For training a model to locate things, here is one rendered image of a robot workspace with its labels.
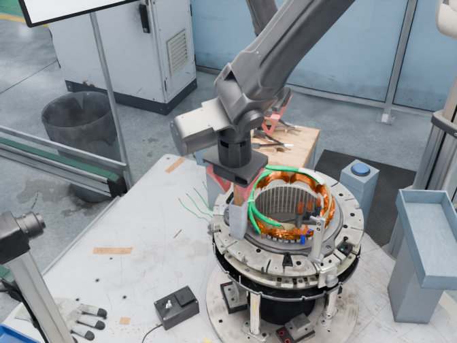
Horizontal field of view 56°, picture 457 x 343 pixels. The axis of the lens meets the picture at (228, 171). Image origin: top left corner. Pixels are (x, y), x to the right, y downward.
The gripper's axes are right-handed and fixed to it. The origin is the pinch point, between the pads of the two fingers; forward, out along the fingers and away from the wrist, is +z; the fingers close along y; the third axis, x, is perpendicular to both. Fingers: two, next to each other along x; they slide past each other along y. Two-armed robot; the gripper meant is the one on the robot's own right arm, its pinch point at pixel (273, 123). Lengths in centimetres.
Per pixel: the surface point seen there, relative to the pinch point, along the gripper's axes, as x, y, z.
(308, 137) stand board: 10.0, 0.1, 2.6
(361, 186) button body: 26.7, 9.7, 7.3
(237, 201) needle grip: 7.2, 42.3, -12.3
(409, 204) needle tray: 38.5, 12.9, 6.8
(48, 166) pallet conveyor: -90, 8, 33
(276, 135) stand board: 1.5, 2.3, 2.2
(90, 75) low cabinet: -199, -137, 89
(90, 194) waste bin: -125, -34, 99
